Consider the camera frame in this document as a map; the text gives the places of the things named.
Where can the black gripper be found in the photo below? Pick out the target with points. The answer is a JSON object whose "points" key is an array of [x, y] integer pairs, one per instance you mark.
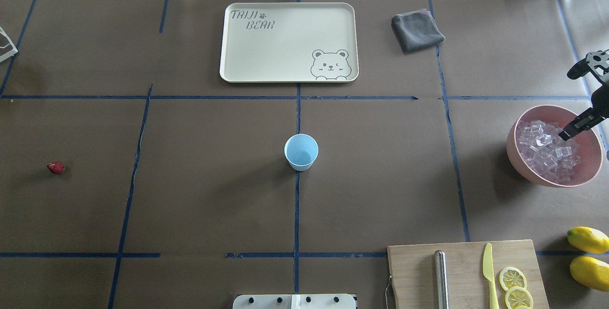
{"points": [[583, 122]]}

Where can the red strawberry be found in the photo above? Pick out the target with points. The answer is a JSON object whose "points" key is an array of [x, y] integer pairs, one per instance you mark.
{"points": [[56, 167]]}

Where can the clear ice cubes pile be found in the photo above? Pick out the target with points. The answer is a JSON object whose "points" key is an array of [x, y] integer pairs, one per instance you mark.
{"points": [[545, 152]]}

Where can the light blue cup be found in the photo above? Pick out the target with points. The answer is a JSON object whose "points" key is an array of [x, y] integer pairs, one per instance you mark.
{"points": [[301, 151]]}

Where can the whole lemon upper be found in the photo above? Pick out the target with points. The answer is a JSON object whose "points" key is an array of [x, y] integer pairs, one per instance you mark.
{"points": [[588, 239]]}

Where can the whole lemon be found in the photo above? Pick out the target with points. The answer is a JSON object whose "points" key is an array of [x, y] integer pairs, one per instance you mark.
{"points": [[590, 272], [588, 239]]}

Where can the whole lemon lower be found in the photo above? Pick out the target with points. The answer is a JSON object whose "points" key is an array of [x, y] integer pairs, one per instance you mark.
{"points": [[590, 272]]}

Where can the lemon slice upper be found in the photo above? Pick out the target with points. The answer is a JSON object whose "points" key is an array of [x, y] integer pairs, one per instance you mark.
{"points": [[511, 277]]}

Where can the lemon slice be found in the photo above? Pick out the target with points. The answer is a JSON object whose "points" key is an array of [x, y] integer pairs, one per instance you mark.
{"points": [[518, 297], [511, 277]]}

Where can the yellow plastic knife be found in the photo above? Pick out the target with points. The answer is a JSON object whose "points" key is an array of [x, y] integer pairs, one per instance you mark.
{"points": [[487, 269]]}

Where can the lemon slice lower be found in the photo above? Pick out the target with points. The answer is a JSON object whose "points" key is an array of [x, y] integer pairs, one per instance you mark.
{"points": [[518, 297]]}

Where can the grey folded cloth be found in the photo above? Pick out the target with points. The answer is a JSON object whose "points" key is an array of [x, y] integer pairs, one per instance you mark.
{"points": [[416, 30]]}

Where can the wooden cutting board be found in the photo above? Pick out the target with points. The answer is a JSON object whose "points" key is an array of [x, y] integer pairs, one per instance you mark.
{"points": [[414, 282]]}

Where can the cream bear tray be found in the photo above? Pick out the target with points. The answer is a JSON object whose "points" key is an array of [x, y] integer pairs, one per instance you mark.
{"points": [[289, 42]]}

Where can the steel knife handle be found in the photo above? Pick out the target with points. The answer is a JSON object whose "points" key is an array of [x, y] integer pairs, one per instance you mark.
{"points": [[441, 278]]}

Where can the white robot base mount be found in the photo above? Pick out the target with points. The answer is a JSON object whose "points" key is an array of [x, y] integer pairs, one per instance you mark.
{"points": [[296, 301]]}

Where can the white wire cup rack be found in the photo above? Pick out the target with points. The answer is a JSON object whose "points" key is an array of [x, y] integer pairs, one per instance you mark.
{"points": [[7, 48]]}

